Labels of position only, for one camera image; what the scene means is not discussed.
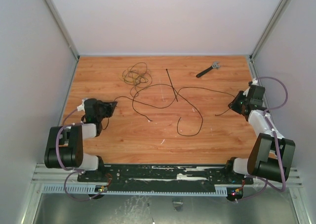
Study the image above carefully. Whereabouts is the black wire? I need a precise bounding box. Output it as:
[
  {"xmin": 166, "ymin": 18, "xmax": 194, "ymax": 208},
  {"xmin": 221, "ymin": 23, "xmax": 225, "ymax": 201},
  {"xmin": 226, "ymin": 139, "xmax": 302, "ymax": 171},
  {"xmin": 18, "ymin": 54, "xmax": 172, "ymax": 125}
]
[
  {"xmin": 116, "ymin": 86, "xmax": 237, "ymax": 117},
  {"xmin": 132, "ymin": 83, "xmax": 204, "ymax": 137}
]

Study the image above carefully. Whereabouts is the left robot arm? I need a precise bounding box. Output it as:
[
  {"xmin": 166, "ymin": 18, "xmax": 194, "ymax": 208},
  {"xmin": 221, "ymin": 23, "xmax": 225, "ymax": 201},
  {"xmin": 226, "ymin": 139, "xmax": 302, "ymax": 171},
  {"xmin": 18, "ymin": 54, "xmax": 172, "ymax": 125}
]
[{"xmin": 44, "ymin": 98, "xmax": 117, "ymax": 182}]

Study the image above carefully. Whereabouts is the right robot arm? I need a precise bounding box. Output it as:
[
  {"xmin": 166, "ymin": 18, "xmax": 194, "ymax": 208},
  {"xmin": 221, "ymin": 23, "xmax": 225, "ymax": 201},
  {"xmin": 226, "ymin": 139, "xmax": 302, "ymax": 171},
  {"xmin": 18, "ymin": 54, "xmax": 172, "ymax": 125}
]
[{"xmin": 224, "ymin": 83, "xmax": 295, "ymax": 183}]

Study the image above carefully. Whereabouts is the black zip tie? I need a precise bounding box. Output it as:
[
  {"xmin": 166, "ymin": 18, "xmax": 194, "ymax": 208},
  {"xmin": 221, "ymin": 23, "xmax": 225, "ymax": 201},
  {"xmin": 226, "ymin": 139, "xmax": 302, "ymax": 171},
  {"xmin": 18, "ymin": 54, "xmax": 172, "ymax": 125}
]
[{"xmin": 166, "ymin": 69, "xmax": 178, "ymax": 102}]

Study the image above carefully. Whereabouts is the black adjustable wrench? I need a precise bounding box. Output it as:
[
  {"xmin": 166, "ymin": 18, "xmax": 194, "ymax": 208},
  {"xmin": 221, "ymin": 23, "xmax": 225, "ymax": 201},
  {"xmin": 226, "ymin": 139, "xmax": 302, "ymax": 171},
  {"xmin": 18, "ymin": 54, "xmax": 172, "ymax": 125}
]
[{"xmin": 196, "ymin": 61, "xmax": 221, "ymax": 78}]

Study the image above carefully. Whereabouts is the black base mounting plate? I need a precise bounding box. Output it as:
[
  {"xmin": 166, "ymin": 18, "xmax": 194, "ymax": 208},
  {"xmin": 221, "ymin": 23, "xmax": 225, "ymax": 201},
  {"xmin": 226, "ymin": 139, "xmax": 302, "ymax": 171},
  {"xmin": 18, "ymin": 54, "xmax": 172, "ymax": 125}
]
[{"xmin": 77, "ymin": 164, "xmax": 253, "ymax": 192}]

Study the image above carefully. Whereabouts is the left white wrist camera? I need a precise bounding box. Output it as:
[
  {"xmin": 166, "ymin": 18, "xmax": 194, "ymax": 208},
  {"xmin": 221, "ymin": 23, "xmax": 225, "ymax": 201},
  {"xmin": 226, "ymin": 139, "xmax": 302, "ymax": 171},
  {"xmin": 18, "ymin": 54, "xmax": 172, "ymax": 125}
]
[{"xmin": 77, "ymin": 98, "xmax": 86, "ymax": 112}]

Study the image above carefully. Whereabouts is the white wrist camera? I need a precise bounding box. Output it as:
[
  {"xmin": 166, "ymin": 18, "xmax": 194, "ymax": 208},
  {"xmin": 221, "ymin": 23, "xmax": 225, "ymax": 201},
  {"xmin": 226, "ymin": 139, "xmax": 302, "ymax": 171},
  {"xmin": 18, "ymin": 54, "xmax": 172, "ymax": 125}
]
[
  {"xmin": 243, "ymin": 78, "xmax": 258, "ymax": 96},
  {"xmin": 77, "ymin": 98, "xmax": 86, "ymax": 112}
]

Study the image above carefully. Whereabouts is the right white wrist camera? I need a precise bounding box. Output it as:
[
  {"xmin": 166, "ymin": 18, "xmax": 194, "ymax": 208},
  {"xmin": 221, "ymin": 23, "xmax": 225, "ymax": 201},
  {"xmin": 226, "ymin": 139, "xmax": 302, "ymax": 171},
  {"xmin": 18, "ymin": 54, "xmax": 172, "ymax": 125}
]
[{"xmin": 243, "ymin": 78, "xmax": 258, "ymax": 96}]

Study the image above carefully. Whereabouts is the aluminium front rail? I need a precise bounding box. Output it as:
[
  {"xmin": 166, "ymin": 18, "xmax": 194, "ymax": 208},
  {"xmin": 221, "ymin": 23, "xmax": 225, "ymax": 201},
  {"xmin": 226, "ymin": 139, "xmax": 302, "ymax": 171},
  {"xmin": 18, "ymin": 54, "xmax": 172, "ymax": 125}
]
[{"xmin": 32, "ymin": 164, "xmax": 302, "ymax": 187}]

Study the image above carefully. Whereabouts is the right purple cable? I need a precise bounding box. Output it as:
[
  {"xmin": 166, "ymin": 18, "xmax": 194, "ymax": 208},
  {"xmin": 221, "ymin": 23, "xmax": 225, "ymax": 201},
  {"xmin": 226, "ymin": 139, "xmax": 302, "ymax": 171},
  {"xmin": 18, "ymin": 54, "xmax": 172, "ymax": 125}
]
[{"xmin": 232, "ymin": 76, "xmax": 289, "ymax": 205}]

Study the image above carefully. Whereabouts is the grey slotted cable duct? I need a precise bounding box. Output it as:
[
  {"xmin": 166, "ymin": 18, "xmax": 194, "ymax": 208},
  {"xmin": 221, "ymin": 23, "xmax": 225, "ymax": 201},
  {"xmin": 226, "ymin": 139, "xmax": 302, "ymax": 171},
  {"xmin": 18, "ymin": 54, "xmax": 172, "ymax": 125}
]
[{"xmin": 41, "ymin": 183, "xmax": 228, "ymax": 196}]

